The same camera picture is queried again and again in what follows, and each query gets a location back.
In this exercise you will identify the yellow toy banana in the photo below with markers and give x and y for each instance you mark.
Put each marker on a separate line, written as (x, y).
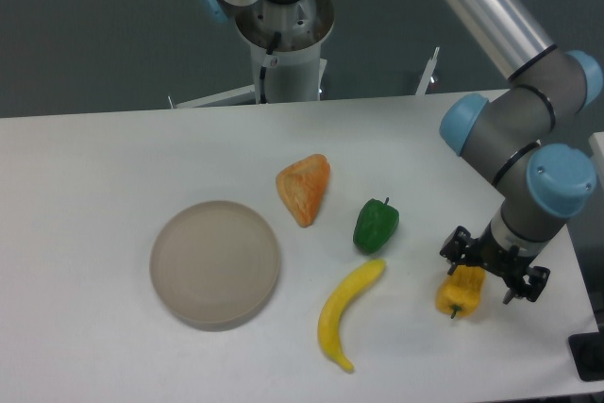
(345, 293)

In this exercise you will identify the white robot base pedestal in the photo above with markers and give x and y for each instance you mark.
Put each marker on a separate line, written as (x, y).
(285, 43)

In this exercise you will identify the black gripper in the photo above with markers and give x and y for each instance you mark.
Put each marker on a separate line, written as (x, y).
(523, 281)

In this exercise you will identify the orange triangular toy bread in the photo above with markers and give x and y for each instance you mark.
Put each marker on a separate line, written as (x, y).
(301, 187)

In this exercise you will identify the white metal frame bracket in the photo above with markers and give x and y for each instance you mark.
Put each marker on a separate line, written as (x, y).
(428, 76)

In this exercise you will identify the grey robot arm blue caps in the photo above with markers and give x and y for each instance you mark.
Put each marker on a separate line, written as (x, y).
(543, 186)

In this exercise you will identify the green toy bell pepper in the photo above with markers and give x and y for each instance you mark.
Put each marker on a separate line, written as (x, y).
(376, 224)

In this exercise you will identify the beige round plate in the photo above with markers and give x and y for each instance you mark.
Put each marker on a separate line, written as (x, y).
(215, 265)

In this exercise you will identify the black clamp at table edge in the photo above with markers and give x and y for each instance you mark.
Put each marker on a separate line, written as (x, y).
(587, 353)

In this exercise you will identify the yellow toy bell pepper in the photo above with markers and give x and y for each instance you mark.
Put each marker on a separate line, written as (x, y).
(460, 293)

